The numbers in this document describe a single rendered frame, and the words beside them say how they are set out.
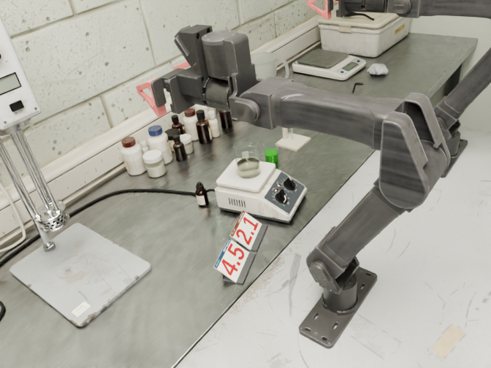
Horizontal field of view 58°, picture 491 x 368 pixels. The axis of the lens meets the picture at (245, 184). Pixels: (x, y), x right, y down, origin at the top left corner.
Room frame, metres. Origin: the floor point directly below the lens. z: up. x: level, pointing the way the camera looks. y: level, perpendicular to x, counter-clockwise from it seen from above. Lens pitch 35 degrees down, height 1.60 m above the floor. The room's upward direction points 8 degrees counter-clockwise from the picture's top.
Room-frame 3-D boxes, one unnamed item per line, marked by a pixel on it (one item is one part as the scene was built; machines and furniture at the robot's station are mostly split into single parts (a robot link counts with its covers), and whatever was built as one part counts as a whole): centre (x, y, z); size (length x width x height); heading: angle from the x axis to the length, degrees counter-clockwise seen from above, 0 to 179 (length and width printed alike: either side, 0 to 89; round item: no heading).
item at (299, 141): (1.19, -0.17, 0.96); 0.08 x 0.08 x 0.13; 46
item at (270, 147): (1.10, -0.09, 0.93); 0.04 x 0.04 x 0.06
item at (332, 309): (0.55, -0.15, 0.94); 0.20 x 0.07 x 0.08; 137
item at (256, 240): (0.78, 0.01, 0.92); 0.09 x 0.06 x 0.04; 157
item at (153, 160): (1.13, 0.26, 0.93); 0.06 x 0.06 x 0.07
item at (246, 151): (0.92, -0.02, 1.03); 0.07 x 0.06 x 0.08; 50
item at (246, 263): (0.69, 0.05, 0.92); 0.09 x 0.06 x 0.04; 157
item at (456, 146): (0.99, -0.55, 0.94); 0.20 x 0.07 x 0.08; 137
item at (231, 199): (0.92, -0.03, 0.94); 0.22 x 0.13 x 0.08; 60
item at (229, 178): (0.93, -0.01, 0.98); 0.12 x 0.12 x 0.01; 60
